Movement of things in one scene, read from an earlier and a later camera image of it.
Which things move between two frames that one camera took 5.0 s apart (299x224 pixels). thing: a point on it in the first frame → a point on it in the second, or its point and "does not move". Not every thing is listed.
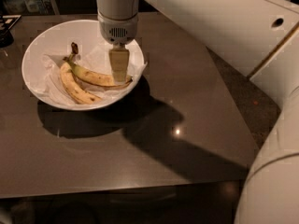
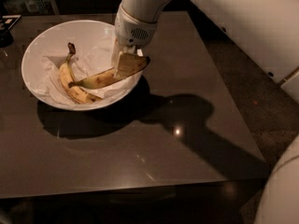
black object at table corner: (7, 38) does not move
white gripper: (118, 30) → (132, 32)
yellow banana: (78, 94) does not move
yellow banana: (92, 76) → (96, 80)
